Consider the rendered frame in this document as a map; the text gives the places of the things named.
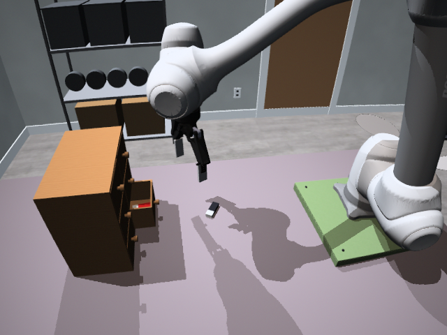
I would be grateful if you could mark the dark brown drawer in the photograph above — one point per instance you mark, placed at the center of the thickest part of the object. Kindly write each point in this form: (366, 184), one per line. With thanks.
(121, 156)
(143, 217)
(117, 188)
(124, 216)
(131, 239)
(127, 180)

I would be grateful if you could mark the dark brown chest of drawers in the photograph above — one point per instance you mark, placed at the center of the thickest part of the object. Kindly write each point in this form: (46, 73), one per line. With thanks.
(75, 203)

